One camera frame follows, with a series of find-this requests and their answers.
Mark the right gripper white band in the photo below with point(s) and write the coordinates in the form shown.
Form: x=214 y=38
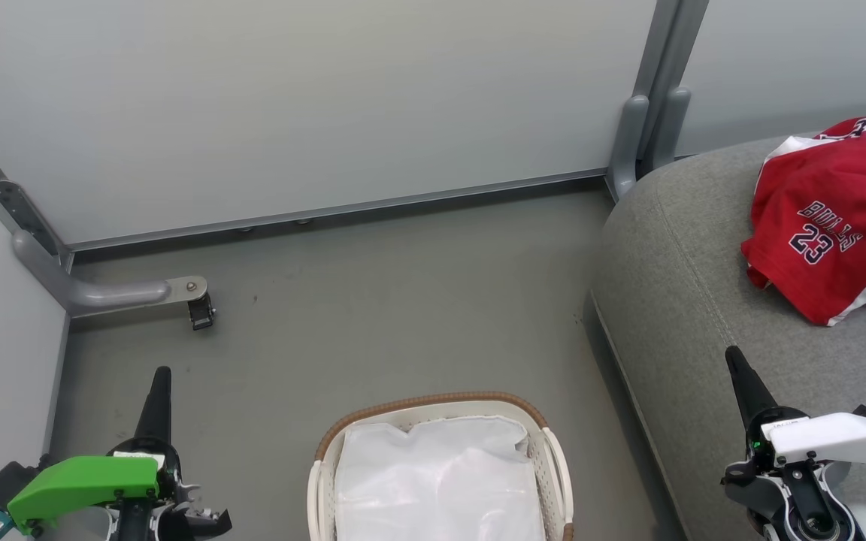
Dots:
x=831 y=439

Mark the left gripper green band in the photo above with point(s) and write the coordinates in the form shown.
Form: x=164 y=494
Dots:
x=87 y=481

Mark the red and white basketball jersey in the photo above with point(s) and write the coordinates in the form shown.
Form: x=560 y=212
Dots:
x=831 y=225

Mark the white laundry basket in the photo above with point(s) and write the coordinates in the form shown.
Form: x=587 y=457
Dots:
x=553 y=466

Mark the white basket liner cloth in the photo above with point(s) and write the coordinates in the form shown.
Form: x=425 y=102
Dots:
x=440 y=481

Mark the grey fabric sofa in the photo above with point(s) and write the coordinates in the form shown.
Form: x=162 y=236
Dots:
x=688 y=300

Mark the black caster wheel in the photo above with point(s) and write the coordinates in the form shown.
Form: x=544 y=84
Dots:
x=201 y=312

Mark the grey partition support leg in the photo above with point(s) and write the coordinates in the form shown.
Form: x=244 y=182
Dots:
x=102 y=293

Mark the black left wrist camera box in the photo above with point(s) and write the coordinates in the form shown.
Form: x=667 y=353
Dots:
x=4 y=485

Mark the grey corner post with bracket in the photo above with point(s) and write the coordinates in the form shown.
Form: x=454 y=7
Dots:
x=4 y=195

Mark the grey partition base rail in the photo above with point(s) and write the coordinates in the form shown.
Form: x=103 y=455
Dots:
x=328 y=210

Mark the grey partition post with feet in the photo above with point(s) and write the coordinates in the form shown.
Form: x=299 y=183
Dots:
x=647 y=113

